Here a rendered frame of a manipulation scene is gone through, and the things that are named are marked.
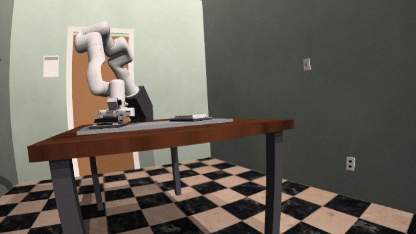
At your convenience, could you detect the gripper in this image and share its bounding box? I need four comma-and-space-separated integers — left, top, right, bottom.
99, 107, 135, 121

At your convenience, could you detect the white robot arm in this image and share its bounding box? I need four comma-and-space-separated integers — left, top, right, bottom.
74, 21, 139, 109

